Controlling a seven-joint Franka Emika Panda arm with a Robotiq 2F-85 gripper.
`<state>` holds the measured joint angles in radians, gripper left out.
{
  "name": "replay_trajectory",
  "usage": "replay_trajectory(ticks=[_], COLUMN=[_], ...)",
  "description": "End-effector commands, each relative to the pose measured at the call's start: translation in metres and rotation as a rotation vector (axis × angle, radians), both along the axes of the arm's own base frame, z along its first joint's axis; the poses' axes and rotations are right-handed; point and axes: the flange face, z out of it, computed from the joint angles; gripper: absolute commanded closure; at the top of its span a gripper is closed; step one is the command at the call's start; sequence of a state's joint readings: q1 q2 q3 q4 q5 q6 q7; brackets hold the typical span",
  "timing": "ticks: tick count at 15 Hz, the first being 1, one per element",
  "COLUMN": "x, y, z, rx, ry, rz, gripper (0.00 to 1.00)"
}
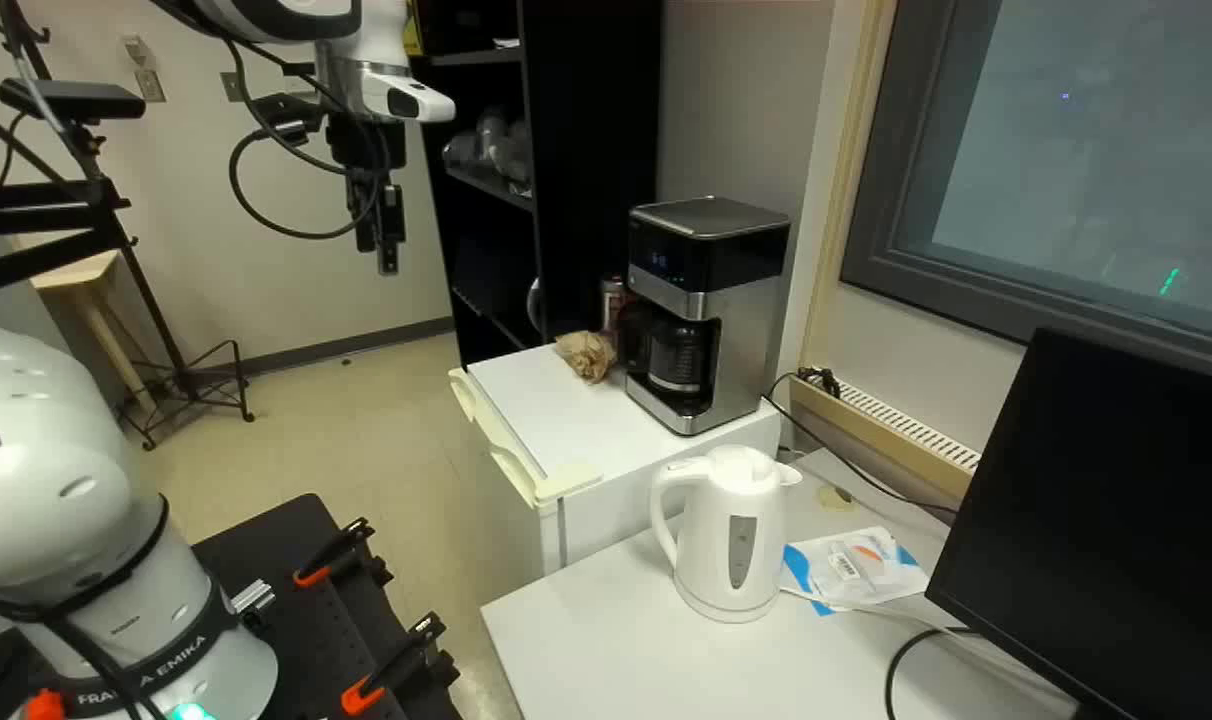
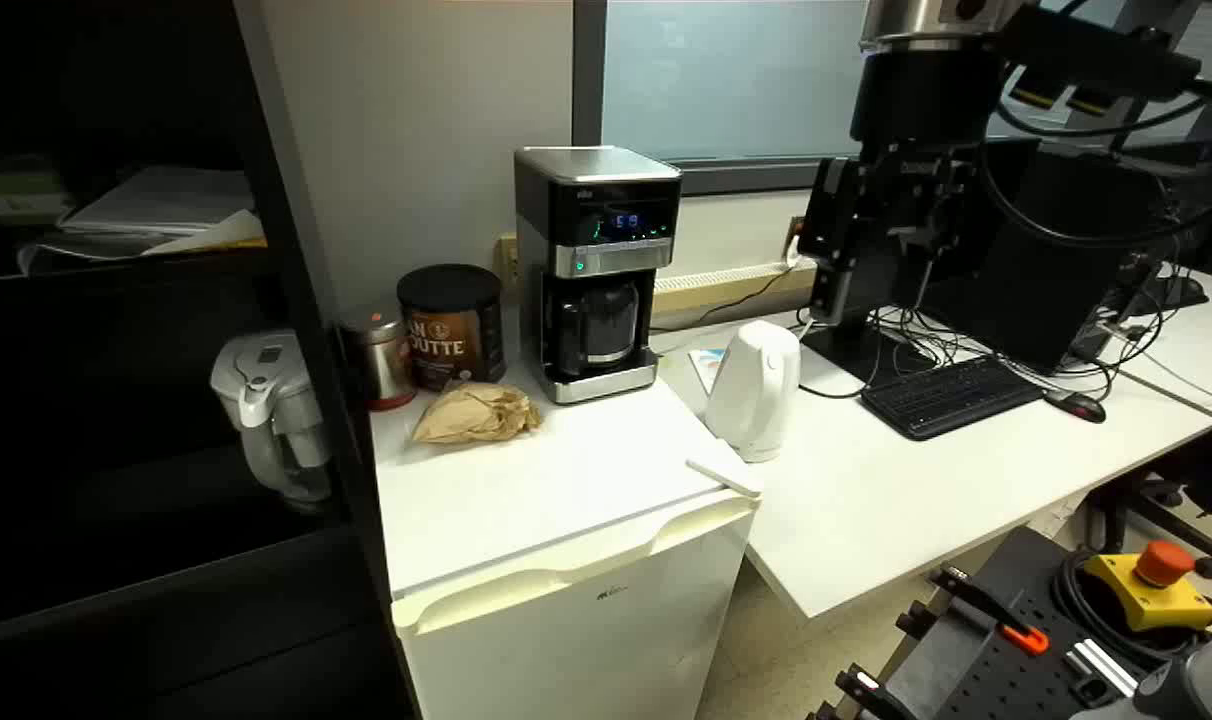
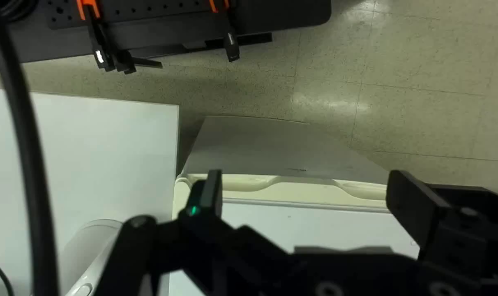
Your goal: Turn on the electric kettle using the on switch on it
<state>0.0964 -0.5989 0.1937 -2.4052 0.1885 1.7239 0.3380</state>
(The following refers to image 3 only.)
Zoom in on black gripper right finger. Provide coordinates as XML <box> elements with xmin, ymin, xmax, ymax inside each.
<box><xmin>386</xmin><ymin>167</ymin><xmax>498</xmax><ymax>296</ymax></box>

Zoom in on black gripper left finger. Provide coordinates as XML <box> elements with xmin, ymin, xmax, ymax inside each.
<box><xmin>112</xmin><ymin>167</ymin><xmax>294</xmax><ymax>296</ymax></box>

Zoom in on white electric kettle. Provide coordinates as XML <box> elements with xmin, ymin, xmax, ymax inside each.
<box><xmin>61</xmin><ymin>217</ymin><xmax>171</xmax><ymax>296</ymax></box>

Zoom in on white mini fridge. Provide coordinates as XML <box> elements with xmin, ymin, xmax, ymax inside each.
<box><xmin>169</xmin><ymin>113</ymin><xmax>423</xmax><ymax>296</ymax></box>

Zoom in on orange black bar clamp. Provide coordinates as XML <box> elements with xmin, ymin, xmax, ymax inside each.
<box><xmin>74</xmin><ymin>0</ymin><xmax>165</xmax><ymax>75</ymax></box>
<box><xmin>206</xmin><ymin>0</ymin><xmax>243</xmax><ymax>64</ymax></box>

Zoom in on black rack with orange clamps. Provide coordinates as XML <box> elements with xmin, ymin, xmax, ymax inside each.
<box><xmin>0</xmin><ymin>0</ymin><xmax>334</xmax><ymax>65</ymax></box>

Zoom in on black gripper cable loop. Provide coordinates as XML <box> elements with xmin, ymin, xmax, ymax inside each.
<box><xmin>0</xmin><ymin>0</ymin><xmax>61</xmax><ymax>296</ymax></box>

